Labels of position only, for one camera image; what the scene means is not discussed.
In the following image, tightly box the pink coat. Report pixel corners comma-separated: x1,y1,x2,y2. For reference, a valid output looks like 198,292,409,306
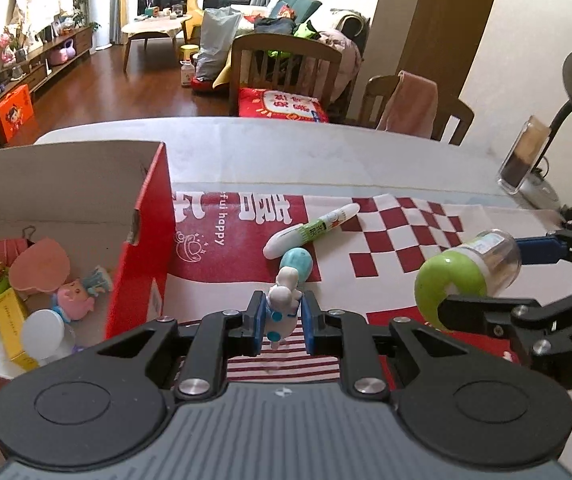
311,27,364,111

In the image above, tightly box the pink pig toy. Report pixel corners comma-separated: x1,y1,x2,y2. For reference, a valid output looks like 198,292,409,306
52,280,92,322

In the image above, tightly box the white pen with green label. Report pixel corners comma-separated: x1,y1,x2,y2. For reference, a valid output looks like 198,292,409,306
264,205,360,260

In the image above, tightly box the white toy figure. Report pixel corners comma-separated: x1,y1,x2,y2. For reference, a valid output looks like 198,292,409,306
265,266,303,352

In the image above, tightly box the small yellow box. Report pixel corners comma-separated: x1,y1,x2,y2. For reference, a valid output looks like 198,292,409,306
0,287,41,372

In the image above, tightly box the pink binder clip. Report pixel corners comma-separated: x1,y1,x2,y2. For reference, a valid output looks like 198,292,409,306
0,226,34,267

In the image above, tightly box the wooden media cabinet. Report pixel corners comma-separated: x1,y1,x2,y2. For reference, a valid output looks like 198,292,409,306
0,25,94,136

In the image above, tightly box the orange gift box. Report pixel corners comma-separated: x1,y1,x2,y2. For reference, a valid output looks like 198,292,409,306
0,84,35,146

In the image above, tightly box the pink heart-shaped bowl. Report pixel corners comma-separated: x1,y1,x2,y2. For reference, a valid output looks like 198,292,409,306
8,237,71,293

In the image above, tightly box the red seat cushion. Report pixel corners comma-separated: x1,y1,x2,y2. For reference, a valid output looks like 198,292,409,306
238,86,331,123

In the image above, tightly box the grey plastic bag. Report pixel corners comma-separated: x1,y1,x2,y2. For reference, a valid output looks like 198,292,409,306
195,7,243,83

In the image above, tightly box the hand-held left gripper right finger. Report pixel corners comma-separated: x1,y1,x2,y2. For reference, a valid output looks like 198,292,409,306
301,290,473,401

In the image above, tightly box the red and white printed mat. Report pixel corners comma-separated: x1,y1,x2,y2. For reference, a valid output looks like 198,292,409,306
106,187,572,386

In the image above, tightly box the white hanging cloth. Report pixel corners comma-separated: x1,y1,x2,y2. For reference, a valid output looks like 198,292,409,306
8,0,74,36

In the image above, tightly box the wooden chair with slats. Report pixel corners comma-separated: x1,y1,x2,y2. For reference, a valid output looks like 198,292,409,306
228,32,344,121

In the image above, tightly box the glass jar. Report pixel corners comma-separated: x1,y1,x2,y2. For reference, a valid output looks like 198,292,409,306
497,115,553,196

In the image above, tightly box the toothpick jar with green lid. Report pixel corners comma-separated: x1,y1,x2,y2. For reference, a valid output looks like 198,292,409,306
414,228,523,332

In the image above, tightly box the yellow giraffe toy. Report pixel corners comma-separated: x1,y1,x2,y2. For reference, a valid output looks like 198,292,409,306
180,0,205,46

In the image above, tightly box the white round lid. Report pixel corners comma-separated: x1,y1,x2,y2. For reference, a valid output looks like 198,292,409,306
20,308,66,361

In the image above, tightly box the red cardboard box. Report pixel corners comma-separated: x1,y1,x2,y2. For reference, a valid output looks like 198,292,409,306
0,141,177,376

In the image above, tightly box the pale teal toy figure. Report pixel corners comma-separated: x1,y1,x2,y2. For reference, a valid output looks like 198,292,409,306
86,266,113,302

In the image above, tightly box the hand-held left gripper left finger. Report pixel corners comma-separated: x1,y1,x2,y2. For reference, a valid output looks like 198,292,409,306
96,290,267,401

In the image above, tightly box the pink towel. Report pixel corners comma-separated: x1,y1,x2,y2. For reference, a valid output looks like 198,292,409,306
377,70,439,140

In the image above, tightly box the green garment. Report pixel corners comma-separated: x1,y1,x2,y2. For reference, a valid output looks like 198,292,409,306
266,20,321,58

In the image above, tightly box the wooden coffee table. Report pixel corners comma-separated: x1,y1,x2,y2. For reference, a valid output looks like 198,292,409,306
120,12,194,73

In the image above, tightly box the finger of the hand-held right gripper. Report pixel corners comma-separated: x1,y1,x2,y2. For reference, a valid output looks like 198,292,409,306
437,276,572,357
515,219,572,273

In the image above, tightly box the purple toy bag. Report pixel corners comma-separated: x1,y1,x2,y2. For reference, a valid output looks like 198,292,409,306
48,37,76,66

